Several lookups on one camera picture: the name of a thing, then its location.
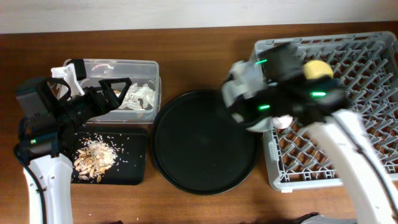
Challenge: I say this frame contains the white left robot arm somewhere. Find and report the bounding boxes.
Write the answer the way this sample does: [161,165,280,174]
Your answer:
[13,59,132,223]

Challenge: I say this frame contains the pink plastic cup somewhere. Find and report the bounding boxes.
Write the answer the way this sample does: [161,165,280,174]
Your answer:
[272,115,294,129]

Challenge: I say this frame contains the black rectangular tray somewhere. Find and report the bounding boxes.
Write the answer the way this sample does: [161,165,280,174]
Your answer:
[70,126,148,185]

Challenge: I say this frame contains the food scraps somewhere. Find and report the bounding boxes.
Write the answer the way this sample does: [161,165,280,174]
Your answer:
[72,133,128,184]

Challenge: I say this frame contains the grey round plate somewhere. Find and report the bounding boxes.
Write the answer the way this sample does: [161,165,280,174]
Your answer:
[221,60,272,133]

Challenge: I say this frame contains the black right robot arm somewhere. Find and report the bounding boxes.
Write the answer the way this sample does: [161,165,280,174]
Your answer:
[221,43,397,223]

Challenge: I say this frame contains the black round tray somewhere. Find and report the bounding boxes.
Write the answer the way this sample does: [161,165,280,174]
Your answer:
[150,90,260,195]

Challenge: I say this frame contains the clear plastic bin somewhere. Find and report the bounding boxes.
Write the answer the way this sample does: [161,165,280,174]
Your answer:
[54,58,162,124]

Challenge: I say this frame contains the yellow bowl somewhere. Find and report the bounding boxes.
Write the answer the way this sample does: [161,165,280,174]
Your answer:
[302,60,333,80]

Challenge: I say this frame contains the grey dishwasher rack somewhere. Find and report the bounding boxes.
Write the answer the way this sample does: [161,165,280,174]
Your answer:
[251,31,397,193]

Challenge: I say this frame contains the white napkin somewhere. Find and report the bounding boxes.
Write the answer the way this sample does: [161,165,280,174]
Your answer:
[119,83,155,111]

